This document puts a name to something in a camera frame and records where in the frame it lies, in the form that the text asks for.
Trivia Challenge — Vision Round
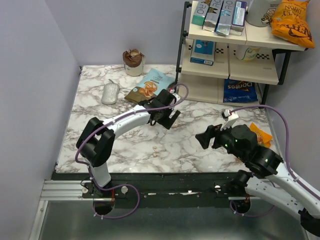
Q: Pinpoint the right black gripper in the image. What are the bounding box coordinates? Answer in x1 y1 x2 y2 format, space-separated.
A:
194 118 246 161

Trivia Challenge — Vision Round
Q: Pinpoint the beige earbud charging case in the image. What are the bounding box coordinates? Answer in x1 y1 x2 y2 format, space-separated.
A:
174 120 179 128

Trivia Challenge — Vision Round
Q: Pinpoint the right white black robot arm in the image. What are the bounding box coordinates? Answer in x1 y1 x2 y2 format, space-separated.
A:
195 124 320 236

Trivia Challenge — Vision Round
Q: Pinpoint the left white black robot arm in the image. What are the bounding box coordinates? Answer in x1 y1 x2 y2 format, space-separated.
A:
75 89 181 198

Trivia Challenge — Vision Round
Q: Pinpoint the light blue chip bag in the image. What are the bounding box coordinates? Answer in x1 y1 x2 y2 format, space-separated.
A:
124 68 175 103

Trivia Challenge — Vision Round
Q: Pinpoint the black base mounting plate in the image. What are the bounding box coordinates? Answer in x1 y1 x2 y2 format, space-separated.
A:
51 170 250 211

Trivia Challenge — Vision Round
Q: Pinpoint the blue Doritos chip bag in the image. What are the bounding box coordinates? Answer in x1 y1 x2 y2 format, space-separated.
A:
223 78 258 103

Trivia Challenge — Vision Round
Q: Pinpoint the orange snack bag on table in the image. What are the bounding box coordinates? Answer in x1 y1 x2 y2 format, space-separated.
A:
249 123 273 148

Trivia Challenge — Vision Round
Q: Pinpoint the silver glitter pouch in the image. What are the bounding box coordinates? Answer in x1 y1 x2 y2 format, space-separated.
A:
101 79 120 105

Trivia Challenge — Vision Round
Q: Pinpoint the brown white paper cup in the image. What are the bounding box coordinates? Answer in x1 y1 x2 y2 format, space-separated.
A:
122 49 146 77

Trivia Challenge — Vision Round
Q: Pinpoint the blue box on shelf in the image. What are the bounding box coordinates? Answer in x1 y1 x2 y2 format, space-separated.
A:
190 39 216 66

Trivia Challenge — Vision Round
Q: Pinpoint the silver toothpaste box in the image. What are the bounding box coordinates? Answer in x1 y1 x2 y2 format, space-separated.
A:
202 0 224 32

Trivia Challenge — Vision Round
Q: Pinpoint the light blue toothpaste box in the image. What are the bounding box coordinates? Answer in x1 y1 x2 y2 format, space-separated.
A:
215 0 236 36

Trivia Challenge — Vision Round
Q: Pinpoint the teal toothpaste box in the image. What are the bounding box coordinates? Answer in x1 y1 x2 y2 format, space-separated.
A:
191 0 212 26

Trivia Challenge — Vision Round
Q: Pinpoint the purple white box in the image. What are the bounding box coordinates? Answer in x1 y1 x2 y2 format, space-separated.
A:
230 0 247 36

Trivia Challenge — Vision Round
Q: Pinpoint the white cylindrical container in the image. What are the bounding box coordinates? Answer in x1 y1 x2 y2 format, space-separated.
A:
246 0 282 27

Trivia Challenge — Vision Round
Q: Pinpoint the orange kettle chips bag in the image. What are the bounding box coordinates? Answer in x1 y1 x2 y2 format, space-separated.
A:
270 0 315 49

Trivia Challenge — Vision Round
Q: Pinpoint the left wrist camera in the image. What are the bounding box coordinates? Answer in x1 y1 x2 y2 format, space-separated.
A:
169 88 181 105

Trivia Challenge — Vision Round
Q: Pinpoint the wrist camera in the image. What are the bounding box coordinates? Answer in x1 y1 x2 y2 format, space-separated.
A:
169 88 181 105
220 108 239 131

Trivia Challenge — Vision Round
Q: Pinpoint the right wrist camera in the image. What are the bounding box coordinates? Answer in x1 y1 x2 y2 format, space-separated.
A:
220 108 239 131

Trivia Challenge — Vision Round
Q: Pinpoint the black frame beige shelf rack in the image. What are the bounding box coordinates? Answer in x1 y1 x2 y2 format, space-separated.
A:
175 1 304 104

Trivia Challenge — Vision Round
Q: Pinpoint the aluminium rail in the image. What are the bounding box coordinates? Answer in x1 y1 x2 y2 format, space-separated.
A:
40 180 88 201

